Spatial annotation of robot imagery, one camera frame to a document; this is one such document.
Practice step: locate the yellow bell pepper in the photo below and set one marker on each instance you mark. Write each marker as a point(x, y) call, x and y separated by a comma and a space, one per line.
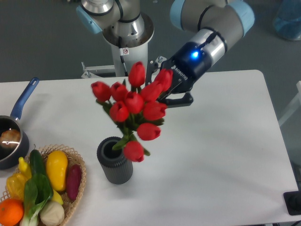
point(15, 185)

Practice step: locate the green cucumber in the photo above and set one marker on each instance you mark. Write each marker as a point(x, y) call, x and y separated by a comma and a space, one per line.
point(37, 163)

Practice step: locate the dark grey ribbed vase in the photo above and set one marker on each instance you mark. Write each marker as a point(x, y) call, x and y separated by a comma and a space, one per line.
point(118, 170)

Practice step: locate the yellow squash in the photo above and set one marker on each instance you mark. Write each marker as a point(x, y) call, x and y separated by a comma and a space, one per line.
point(56, 168)

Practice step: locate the woven wicker basket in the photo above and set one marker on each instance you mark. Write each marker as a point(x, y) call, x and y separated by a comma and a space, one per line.
point(73, 157)

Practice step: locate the small yellow pepper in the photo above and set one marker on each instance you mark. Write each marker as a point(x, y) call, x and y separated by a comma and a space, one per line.
point(24, 168)

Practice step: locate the purple sweet potato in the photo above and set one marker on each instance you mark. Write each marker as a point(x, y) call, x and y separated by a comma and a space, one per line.
point(73, 180)

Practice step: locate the beige garlic bulb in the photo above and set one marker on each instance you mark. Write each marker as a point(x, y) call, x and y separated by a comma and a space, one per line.
point(52, 214)

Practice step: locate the orange fruit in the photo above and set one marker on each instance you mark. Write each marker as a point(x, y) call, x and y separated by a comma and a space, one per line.
point(11, 212)

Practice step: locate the white furniture frame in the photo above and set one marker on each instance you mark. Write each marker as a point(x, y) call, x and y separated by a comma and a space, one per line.
point(292, 107)

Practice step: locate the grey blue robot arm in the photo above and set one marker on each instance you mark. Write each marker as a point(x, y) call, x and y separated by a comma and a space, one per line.
point(217, 26)

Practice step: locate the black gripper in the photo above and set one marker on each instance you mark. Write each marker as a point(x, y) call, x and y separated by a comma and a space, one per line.
point(188, 64)

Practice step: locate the green bok choy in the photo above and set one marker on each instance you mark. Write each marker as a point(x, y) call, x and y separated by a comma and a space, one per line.
point(37, 192)

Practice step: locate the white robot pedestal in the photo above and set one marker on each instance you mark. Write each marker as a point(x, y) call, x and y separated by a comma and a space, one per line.
point(129, 44)

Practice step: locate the blue translucent container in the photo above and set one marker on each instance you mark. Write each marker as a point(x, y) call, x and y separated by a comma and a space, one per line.
point(287, 22)

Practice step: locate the blue handled saucepan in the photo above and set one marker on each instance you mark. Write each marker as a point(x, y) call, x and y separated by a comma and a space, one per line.
point(9, 157)

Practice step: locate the brown bread roll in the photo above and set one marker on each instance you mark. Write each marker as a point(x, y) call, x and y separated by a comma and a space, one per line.
point(10, 139)

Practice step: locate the black device at edge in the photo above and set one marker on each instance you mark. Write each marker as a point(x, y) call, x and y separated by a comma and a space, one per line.
point(293, 202)

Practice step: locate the yellow banana piece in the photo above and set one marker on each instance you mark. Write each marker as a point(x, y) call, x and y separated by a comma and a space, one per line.
point(57, 197)

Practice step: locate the red tulip bouquet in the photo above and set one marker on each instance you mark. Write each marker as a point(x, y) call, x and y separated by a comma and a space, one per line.
point(136, 112)

